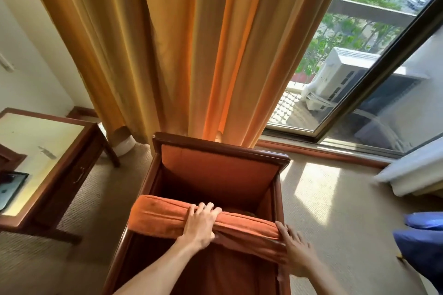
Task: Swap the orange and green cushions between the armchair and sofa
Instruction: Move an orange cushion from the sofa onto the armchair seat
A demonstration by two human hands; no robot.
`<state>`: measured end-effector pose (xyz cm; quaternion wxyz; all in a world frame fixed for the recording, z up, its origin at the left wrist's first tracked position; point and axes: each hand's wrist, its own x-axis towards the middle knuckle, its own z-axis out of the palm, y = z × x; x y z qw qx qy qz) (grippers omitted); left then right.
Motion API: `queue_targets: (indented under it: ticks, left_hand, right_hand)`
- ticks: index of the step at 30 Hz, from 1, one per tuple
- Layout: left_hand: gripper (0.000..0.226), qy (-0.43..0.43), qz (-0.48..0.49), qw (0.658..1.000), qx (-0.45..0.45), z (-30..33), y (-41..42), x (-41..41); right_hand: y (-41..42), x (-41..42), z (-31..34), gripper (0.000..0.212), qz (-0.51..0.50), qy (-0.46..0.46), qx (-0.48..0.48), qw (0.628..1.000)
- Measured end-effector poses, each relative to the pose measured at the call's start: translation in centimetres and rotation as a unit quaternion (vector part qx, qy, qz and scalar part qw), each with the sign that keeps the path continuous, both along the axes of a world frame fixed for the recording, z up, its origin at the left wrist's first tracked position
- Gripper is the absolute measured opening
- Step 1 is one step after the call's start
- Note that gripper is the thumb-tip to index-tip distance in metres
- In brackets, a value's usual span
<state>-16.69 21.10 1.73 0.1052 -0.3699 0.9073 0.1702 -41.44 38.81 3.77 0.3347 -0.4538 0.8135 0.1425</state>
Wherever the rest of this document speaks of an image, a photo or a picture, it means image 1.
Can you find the person's left hand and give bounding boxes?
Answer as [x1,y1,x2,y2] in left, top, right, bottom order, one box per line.
[176,202,223,253]

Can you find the person's right hand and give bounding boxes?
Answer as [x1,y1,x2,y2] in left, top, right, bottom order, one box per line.
[275,221,317,278]

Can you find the orange cushion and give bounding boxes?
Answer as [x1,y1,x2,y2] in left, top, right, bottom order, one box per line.
[128,194,290,266]

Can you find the orange armchair with wooden frame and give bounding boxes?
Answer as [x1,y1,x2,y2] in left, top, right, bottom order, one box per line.
[102,131,292,295]

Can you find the person's left forearm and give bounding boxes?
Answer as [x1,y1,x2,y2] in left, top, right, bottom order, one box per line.
[112,240,196,295]

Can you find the wooden baseboard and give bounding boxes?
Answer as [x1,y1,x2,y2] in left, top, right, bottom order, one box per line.
[256,139,391,170]
[66,106,100,120]

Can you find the blue fabric bundle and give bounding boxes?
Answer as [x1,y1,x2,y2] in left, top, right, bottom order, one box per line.
[393,211,443,294]

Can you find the wooden glass-top side table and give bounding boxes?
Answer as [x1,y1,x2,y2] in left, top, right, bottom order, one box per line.
[0,107,121,245]

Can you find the white bed sheet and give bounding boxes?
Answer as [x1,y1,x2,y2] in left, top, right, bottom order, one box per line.
[372,137,443,198]

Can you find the orange yellow curtain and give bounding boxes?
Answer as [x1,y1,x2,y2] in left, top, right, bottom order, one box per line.
[19,0,355,157]

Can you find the white outdoor air conditioner unit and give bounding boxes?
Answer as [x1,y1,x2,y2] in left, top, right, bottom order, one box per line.
[300,46,430,112]

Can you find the blue smartphone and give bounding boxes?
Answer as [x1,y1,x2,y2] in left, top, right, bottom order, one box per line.
[0,171,30,212]

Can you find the dark framed glass window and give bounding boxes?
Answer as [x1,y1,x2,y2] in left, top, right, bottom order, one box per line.
[263,0,443,159]

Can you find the dark wooden lamp base box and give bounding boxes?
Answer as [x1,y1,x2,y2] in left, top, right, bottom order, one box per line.
[0,144,28,173]

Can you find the concrete balcony railing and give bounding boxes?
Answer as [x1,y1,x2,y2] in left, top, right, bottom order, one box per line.
[327,0,418,29]

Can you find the white wall plate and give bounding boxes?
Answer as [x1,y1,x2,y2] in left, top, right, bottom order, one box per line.
[0,53,15,72]

